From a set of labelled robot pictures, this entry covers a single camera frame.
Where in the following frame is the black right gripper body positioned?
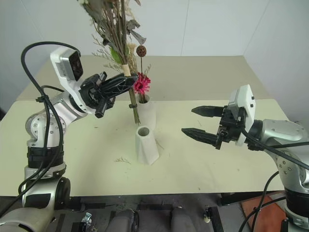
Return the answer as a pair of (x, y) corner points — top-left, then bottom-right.
(215, 105), (245, 150)

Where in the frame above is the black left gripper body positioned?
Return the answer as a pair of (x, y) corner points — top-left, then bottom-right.
(78, 72), (116, 119)

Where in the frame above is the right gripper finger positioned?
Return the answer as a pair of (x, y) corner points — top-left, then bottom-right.
(191, 105), (226, 118)
(181, 128), (220, 147)

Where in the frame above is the dried flower bouquet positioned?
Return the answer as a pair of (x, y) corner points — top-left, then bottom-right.
(82, 0), (148, 125)

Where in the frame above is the pink flower bouquet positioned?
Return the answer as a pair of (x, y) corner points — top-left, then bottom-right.
(133, 45), (152, 103)

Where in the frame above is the white vase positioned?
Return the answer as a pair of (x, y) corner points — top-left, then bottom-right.
(136, 95), (157, 129)
(134, 125), (160, 166)

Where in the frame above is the small dried twig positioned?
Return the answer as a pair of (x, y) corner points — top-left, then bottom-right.
(114, 157), (132, 166)

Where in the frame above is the orange floor mat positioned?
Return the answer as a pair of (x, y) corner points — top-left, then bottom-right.
(240, 192), (288, 224)

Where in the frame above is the metal caster wheel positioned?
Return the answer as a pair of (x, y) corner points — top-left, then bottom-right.
(81, 212), (94, 224)

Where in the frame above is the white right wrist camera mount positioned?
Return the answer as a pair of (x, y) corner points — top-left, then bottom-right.
(227, 84), (257, 147)

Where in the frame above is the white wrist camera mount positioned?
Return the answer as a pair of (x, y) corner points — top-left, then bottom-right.
(50, 47), (94, 115)
(227, 84), (257, 147)

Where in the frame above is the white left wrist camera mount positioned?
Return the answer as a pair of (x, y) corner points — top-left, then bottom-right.
(50, 47), (94, 115)

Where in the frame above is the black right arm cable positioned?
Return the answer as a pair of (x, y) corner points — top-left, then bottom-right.
(237, 127), (309, 232)

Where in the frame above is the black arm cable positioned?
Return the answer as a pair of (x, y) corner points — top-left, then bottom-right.
(0, 42), (82, 219)
(237, 127), (309, 232)

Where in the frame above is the black table frame bar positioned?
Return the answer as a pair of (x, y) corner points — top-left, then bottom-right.
(218, 191), (287, 206)

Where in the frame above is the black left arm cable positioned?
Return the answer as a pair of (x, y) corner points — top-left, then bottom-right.
(0, 42), (82, 219)

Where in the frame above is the black floor frame bar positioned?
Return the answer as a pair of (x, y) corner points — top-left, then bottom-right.
(205, 205), (226, 232)

